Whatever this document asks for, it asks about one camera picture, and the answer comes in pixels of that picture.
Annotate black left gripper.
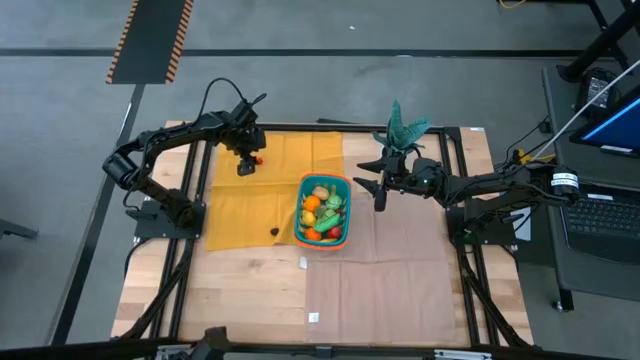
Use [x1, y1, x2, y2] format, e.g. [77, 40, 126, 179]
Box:
[218, 115, 268, 177]

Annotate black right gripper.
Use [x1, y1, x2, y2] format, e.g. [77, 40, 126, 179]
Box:
[352, 149, 449, 213]

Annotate teal basket orange rim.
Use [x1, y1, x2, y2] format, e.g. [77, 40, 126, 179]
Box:
[293, 172, 353, 251]

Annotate snake plant in white pot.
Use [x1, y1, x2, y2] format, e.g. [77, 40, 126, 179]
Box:
[371, 99, 434, 164]

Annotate yellow cloth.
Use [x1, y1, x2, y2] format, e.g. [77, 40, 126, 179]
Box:
[204, 130, 346, 251]

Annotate pink cloth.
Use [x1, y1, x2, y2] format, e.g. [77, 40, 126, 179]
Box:
[299, 130, 461, 347]

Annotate black orange hazard floor mat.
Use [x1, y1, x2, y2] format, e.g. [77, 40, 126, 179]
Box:
[104, 0, 195, 86]

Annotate person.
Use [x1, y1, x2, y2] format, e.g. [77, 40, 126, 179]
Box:
[187, 326, 234, 360]

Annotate thin white rod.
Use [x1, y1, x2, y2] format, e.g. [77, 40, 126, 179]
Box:
[532, 58, 640, 161]

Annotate black laptop keyboard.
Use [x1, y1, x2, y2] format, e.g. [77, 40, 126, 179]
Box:
[559, 189, 640, 266]

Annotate black power adapter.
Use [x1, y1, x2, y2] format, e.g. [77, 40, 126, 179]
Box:
[574, 67, 621, 119]

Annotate laptop computer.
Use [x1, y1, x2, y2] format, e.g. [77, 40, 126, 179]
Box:
[542, 64, 640, 314]

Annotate black furniture leg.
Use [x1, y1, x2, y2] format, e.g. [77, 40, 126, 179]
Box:
[0, 218, 39, 241]

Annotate monitor with blue screen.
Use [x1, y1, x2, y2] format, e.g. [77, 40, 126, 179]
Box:
[569, 84, 640, 160]

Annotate black stand pole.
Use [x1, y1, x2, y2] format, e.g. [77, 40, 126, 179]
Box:
[557, 0, 640, 84]

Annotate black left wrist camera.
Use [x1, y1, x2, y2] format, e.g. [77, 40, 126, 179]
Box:
[230, 99, 260, 126]

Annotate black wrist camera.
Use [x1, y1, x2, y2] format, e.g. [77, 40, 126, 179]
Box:
[410, 157, 444, 189]
[230, 99, 260, 126]

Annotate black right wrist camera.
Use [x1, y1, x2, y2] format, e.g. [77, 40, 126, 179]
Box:
[410, 157, 444, 189]

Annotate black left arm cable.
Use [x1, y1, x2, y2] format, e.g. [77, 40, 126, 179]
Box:
[198, 76, 269, 124]

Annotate black table frame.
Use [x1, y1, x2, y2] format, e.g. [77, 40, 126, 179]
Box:
[112, 119, 534, 351]

